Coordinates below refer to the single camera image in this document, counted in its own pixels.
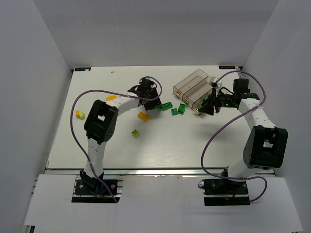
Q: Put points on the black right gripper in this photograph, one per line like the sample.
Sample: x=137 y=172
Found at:
x=213 y=104

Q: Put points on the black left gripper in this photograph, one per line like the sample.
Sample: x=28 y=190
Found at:
x=150 y=103

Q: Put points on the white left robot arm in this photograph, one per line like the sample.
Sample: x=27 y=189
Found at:
x=101 y=122

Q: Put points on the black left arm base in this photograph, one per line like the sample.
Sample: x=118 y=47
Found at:
x=84 y=193

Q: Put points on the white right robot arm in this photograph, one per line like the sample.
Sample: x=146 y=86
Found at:
x=266 y=144

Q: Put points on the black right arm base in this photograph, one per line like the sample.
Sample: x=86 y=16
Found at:
x=223 y=192

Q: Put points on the orange flat lego brick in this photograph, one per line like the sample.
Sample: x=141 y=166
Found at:
x=143 y=116

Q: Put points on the clear three-compartment plastic container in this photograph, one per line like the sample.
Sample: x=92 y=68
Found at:
x=192 y=89

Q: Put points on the green square lego brick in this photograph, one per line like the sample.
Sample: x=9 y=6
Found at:
x=174 y=111

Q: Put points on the green stacked lego brick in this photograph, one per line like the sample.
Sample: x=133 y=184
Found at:
x=181 y=108

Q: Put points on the lime square lego brick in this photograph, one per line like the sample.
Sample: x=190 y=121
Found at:
x=135 y=133

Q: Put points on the orange rounded lego brick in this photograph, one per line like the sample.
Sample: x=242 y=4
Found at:
x=111 y=98

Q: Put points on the pale green small lego brick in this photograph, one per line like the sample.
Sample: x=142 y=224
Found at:
x=81 y=115

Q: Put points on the orange small lego brick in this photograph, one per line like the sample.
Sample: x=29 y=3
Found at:
x=78 y=113

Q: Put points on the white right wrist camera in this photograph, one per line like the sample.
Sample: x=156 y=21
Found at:
x=215 y=82

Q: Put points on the aluminium front rail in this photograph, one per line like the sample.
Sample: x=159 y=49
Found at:
x=127 y=172

